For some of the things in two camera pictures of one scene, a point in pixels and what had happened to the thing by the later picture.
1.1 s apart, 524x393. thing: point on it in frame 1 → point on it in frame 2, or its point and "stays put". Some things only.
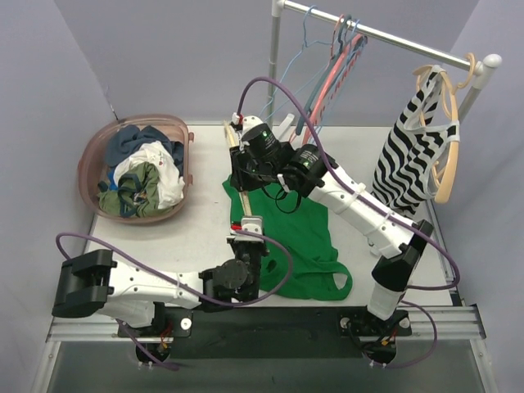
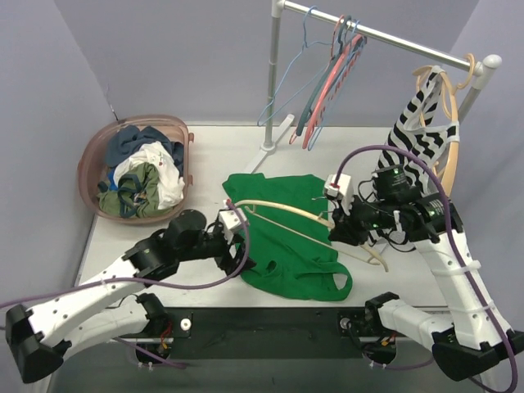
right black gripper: (238, 166) → (341, 228)
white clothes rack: (482, 67) stays put
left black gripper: (246, 244) → (228, 254)
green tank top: (303, 225) stays put
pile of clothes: (146, 174) stays put
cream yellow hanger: (234, 142) → (376, 259)
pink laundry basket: (137, 170) stays put
